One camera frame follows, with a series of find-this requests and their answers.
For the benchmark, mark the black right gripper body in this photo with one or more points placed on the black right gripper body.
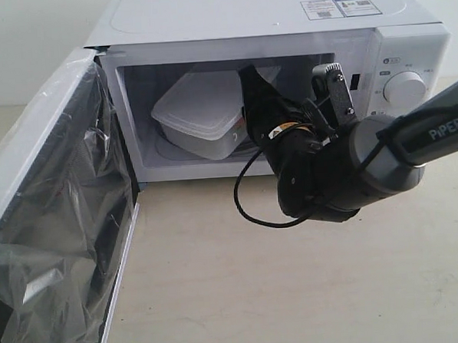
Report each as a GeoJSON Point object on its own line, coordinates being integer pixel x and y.
{"type": "Point", "coordinates": [290, 136]}

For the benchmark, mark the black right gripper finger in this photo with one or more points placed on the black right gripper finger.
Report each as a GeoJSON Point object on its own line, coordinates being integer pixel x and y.
{"type": "Point", "coordinates": [259, 96]}

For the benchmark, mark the white lidded plastic container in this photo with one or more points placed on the white lidded plastic container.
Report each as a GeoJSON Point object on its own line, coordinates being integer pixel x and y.
{"type": "Point", "coordinates": [202, 113]}

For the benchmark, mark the white microwave door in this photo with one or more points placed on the white microwave door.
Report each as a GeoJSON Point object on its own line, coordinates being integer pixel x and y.
{"type": "Point", "coordinates": [33, 178]}

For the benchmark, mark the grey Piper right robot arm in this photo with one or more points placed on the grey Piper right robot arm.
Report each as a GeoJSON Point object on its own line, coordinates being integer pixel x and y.
{"type": "Point", "coordinates": [328, 163]}

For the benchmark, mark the white Midea microwave body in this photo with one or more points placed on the white Midea microwave body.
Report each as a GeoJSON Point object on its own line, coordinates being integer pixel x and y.
{"type": "Point", "coordinates": [146, 46]}

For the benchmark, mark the glass turntable plate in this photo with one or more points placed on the glass turntable plate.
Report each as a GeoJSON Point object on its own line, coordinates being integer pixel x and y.
{"type": "Point", "coordinates": [170, 151]}

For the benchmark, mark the upper white control knob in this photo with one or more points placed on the upper white control knob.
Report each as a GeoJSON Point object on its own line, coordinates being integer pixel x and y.
{"type": "Point", "coordinates": [404, 89]}

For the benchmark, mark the clear plastic film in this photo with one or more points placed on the clear plastic film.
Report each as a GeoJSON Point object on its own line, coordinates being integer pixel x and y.
{"type": "Point", "coordinates": [58, 211]}

